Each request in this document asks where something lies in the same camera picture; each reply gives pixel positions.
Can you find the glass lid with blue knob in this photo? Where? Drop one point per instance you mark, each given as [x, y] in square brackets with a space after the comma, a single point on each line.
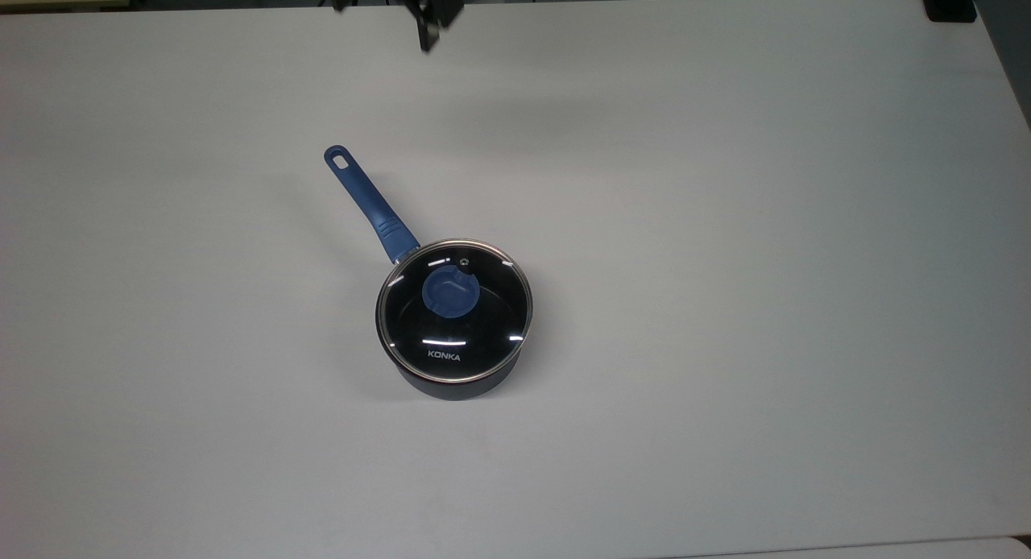
[449, 293]

